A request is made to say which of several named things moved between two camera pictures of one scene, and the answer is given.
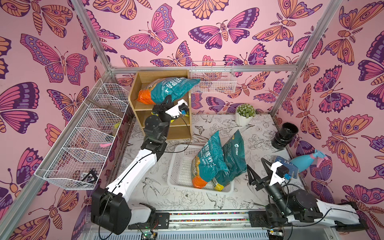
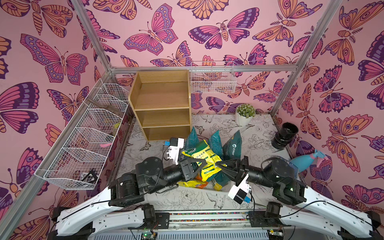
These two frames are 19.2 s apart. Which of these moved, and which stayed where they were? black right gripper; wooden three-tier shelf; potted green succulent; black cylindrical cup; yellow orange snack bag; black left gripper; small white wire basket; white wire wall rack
Moved: black left gripper; yellow orange snack bag; black right gripper
Stayed: wooden three-tier shelf; potted green succulent; black cylindrical cup; white wire wall rack; small white wire basket
